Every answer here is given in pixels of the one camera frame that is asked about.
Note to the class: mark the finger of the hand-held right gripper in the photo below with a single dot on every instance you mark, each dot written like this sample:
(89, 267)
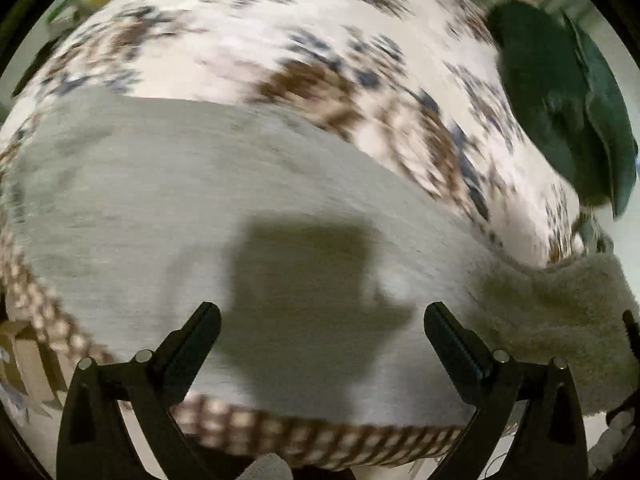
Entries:
(632, 331)

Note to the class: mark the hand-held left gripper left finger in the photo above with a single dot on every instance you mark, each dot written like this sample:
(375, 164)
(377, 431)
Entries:
(204, 332)

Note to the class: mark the grey towel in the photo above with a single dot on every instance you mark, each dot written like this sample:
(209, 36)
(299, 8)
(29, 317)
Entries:
(210, 200)

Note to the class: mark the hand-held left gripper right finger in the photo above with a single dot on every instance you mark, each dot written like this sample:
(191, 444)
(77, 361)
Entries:
(445, 332)

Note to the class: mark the cardboard box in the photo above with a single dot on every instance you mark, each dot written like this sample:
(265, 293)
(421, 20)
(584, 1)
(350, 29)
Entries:
(31, 360)

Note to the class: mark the dark green cloth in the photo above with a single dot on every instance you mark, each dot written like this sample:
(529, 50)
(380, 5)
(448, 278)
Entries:
(545, 90)

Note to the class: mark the brown and blue printed bedsheet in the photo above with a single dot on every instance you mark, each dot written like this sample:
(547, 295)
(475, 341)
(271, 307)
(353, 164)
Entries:
(280, 20)

